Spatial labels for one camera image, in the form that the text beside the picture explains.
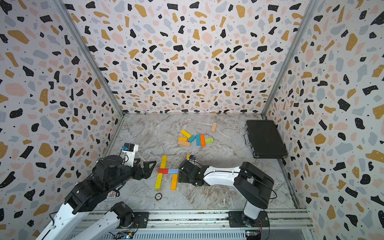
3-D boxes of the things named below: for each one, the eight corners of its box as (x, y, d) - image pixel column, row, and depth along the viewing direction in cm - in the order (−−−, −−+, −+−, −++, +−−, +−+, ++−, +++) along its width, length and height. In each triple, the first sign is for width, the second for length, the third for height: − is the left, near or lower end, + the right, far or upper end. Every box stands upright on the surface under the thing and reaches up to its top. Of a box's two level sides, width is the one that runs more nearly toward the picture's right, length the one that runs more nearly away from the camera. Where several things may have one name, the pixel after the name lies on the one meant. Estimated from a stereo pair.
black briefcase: (248, 159, 99) (251, 154, 94) (241, 125, 118) (243, 119, 113) (284, 159, 99) (288, 154, 94) (270, 126, 118) (273, 120, 113)
